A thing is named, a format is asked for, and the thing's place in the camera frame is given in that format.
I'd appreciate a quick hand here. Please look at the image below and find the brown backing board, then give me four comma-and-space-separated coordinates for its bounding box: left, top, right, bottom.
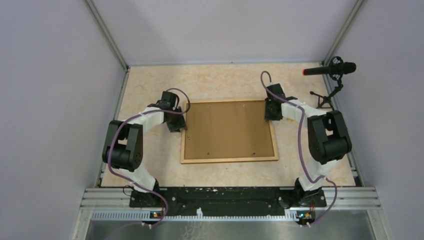
183, 101, 276, 161

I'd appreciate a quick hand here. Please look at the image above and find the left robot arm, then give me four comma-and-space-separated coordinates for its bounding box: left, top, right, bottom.
102, 87, 187, 207

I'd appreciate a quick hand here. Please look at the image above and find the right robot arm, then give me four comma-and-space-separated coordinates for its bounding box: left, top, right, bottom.
265, 83, 352, 206

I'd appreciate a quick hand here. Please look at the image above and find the microphone tripod stand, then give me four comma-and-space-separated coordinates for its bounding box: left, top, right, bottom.
309, 56, 344, 111

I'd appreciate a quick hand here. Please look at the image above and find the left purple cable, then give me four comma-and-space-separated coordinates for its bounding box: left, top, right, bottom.
107, 87, 191, 229

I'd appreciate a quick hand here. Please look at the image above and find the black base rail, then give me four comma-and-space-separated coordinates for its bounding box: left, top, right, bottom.
129, 186, 327, 217

